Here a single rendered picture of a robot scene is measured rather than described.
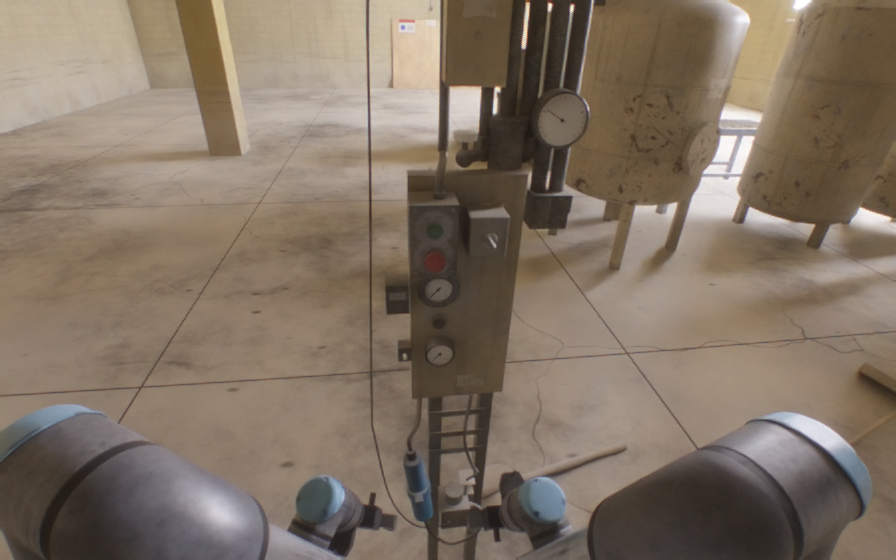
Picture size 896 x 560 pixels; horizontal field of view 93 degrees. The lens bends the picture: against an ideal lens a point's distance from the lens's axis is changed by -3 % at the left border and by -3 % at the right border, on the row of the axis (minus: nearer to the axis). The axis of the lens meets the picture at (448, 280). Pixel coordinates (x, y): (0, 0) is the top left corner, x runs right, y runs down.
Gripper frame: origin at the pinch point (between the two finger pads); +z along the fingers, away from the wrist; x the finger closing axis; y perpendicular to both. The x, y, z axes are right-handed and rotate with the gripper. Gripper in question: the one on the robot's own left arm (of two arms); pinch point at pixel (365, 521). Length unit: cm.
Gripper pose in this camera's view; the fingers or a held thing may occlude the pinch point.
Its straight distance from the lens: 132.1
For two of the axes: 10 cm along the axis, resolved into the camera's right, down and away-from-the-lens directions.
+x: -9.8, 0.0, 1.7
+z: 1.4, 6.0, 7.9
